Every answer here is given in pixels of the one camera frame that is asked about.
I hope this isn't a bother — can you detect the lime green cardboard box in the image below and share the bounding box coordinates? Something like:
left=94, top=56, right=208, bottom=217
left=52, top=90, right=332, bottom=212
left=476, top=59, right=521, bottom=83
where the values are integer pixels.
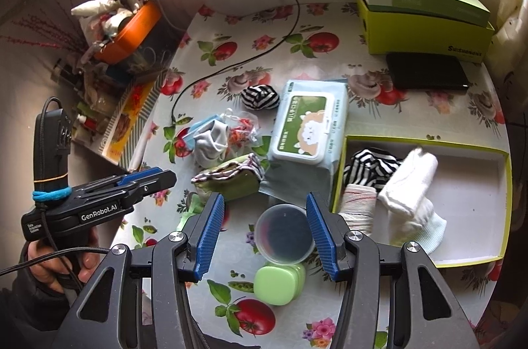
left=355, top=0, right=496, bottom=64

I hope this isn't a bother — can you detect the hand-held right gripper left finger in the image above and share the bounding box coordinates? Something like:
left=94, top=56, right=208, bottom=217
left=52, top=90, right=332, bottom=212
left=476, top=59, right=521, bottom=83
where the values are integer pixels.
left=51, top=192, right=225, bottom=349

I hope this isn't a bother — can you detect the small striped sock ball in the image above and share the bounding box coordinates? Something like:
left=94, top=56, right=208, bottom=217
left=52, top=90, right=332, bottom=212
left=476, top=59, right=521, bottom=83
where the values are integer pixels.
left=240, top=84, right=280, bottom=112

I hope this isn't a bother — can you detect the clear round plastic container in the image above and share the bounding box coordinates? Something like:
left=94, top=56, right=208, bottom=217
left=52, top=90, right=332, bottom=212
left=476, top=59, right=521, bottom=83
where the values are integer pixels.
left=254, top=204, right=318, bottom=265

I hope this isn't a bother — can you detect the white mint sock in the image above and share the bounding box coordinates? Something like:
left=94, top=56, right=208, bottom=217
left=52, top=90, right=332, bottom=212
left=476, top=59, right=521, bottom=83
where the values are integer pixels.
left=388, top=200, right=448, bottom=256

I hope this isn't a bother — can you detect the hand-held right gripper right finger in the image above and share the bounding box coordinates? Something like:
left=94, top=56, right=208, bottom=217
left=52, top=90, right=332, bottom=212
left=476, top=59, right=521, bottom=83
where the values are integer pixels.
left=306, top=191, right=481, bottom=349

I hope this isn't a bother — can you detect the person's left hand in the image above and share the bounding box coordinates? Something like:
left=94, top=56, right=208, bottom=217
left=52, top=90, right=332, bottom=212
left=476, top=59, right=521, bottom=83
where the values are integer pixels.
left=27, top=228, right=100, bottom=292

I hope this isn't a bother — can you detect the black white striped cloth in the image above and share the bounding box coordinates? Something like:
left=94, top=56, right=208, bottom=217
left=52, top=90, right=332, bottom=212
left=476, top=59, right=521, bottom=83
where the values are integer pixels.
left=343, top=149, right=404, bottom=193

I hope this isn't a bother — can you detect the clear bag with red contents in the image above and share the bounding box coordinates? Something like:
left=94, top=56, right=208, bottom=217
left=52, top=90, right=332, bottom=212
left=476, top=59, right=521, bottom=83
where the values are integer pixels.
left=214, top=107, right=265, bottom=160

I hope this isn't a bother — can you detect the orange plastic tray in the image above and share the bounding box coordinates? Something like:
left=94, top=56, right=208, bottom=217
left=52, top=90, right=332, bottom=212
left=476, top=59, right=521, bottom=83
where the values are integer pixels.
left=93, top=0, right=162, bottom=65

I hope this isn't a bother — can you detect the blue face mask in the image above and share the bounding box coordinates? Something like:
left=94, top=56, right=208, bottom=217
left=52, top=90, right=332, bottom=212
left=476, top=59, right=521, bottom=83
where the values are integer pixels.
left=183, top=114, right=219, bottom=152

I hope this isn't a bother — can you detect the blue elastic band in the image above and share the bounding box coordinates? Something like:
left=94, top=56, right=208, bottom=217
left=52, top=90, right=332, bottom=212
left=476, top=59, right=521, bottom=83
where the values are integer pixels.
left=32, top=187, right=72, bottom=204

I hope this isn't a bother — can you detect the red white striped roll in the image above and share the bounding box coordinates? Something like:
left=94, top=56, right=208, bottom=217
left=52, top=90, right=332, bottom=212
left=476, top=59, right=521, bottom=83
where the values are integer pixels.
left=338, top=185, right=378, bottom=238

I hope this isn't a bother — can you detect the black power cable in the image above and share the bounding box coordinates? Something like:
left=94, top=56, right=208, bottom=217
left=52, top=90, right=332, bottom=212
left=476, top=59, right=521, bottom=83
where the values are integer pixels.
left=171, top=0, right=301, bottom=124

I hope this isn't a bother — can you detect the light green plastic case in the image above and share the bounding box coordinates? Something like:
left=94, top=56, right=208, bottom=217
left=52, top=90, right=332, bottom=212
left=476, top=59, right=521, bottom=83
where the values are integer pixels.
left=253, top=262, right=307, bottom=306

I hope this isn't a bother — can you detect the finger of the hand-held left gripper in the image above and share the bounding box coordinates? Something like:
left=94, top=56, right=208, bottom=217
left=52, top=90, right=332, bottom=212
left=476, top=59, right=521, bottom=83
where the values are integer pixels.
left=68, top=169, right=178, bottom=210
left=83, top=166, right=163, bottom=189

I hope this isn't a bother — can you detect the pile of household clutter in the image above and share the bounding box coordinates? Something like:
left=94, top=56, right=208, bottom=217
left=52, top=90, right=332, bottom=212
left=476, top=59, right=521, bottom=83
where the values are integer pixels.
left=53, top=0, right=174, bottom=127

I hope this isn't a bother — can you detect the floral fruit print tablecloth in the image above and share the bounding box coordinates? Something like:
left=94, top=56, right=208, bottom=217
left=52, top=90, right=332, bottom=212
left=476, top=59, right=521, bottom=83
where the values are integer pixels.
left=111, top=0, right=510, bottom=349

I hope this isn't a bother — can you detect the cream curtain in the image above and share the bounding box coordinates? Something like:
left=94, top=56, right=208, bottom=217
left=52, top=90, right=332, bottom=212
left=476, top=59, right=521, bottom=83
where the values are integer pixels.
left=491, top=0, right=528, bottom=127

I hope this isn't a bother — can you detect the green pouch with braided cord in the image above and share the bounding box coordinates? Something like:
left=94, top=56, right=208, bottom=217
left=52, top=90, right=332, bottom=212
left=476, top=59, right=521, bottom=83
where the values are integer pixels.
left=190, top=153, right=265, bottom=201

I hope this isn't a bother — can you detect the person's left forearm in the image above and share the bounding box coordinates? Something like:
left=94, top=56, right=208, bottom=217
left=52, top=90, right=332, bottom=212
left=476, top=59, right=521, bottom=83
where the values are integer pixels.
left=0, top=270, right=79, bottom=349

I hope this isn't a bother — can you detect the grey blue cloth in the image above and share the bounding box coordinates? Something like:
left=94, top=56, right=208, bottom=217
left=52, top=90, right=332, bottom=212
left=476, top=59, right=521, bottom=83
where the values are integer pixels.
left=259, top=157, right=341, bottom=205

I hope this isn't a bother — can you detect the yellow printed food box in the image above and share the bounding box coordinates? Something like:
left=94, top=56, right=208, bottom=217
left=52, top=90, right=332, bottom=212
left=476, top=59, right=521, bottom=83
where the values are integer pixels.
left=101, top=79, right=159, bottom=173

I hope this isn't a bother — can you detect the wet wipes pack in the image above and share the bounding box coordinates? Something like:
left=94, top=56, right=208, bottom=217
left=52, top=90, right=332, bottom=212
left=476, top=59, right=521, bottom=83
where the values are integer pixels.
left=267, top=80, right=350, bottom=168

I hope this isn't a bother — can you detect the white towel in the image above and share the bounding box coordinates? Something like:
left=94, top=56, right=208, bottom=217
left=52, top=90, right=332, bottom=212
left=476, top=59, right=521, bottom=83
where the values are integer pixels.
left=379, top=149, right=439, bottom=215

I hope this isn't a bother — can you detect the white tray with lime rim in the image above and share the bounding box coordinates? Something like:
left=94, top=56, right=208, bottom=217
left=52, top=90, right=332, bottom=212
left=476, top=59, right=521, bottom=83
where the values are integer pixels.
left=330, top=134, right=513, bottom=269

